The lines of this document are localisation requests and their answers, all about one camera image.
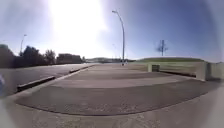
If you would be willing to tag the distant low buildings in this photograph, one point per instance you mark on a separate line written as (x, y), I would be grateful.
(106, 60)

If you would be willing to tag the tall curved street lamp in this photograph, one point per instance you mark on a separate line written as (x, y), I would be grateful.
(123, 43)

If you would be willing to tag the grey asphalt path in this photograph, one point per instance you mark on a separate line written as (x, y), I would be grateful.
(113, 90)

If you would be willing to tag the pale concrete kerb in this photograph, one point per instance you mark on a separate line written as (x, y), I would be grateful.
(63, 77)

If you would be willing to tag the distant pole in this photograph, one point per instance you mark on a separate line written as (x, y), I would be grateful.
(162, 48)

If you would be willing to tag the group of dark trees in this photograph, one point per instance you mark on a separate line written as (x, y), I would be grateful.
(31, 56)

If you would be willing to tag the grey asphalt road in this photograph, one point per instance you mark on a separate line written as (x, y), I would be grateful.
(30, 73)

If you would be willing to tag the distant street lamp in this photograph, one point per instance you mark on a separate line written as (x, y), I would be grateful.
(21, 45)

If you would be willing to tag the pale concrete wall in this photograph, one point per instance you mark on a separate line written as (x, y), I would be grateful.
(201, 70)

